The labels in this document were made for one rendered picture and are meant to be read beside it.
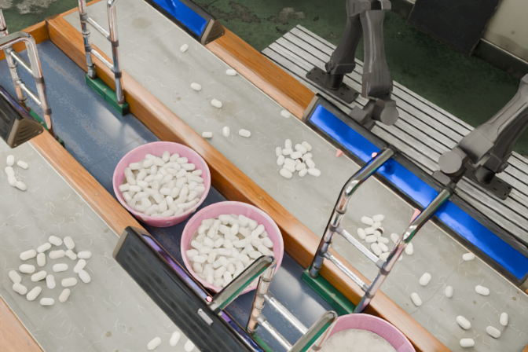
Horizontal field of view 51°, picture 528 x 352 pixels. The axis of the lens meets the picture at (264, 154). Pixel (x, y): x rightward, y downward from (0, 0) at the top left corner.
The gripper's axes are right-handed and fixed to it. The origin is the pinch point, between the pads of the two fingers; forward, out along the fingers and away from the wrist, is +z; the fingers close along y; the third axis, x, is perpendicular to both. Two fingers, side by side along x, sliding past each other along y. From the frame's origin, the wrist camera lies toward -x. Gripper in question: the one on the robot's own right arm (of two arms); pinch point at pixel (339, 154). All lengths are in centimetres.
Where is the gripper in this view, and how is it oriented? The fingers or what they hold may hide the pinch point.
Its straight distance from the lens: 169.1
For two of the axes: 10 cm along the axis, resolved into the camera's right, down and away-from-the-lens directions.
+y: 7.2, 5.9, -3.7
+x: 3.4, 1.6, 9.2
